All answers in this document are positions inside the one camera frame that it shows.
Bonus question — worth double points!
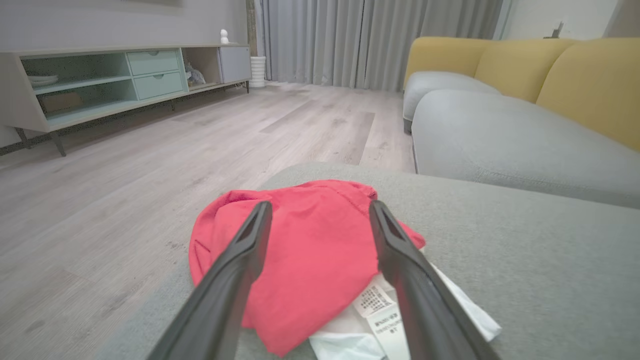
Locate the short grey sofa seat cushion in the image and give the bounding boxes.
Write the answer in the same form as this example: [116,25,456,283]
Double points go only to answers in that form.
[403,71,501,135]

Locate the long grey sofa seat cushion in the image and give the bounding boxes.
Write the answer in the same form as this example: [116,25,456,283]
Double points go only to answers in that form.
[411,90,640,210]

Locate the stack of white plates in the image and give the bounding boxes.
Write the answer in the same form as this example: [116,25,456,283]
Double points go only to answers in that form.
[27,74,60,89]

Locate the red garment with white trim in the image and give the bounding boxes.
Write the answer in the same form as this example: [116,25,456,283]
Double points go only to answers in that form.
[188,179,502,360]

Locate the brown cardboard box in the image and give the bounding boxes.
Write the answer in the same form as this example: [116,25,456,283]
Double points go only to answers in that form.
[39,91,84,115]

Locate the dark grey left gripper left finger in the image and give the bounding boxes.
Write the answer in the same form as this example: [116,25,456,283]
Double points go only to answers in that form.
[148,200,273,360]

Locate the grey cabinet door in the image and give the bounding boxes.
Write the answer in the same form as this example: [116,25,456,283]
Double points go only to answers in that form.
[218,46,252,84]

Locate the grey pleated curtain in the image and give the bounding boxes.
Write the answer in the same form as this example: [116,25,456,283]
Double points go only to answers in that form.
[257,0,506,92]

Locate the white ribbed cylinder vase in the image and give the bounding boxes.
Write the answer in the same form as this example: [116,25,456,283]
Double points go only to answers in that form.
[249,56,267,89]

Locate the mint green cabinet drawer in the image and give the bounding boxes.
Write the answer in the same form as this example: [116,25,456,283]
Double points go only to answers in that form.
[126,49,181,77]
[132,71,186,101]

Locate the crumpled plastic bag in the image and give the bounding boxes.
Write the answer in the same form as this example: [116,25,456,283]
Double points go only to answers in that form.
[186,62,207,87]

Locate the low media cabinet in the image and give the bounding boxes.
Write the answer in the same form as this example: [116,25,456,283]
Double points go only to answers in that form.
[0,44,252,157]

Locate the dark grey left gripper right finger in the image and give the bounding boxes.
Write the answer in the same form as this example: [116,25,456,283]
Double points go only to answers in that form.
[368,199,501,360]

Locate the grey fabric ottoman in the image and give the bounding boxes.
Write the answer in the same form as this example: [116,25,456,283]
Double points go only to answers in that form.
[95,161,640,360]

